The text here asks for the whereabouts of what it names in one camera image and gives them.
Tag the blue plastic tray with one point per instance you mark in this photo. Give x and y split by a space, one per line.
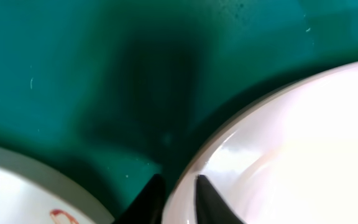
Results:
112 92

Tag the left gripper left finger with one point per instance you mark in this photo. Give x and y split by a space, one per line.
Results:
147 208

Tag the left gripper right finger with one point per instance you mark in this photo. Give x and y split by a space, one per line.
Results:
210 208

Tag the white plate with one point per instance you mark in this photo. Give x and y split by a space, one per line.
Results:
291 157
33 193

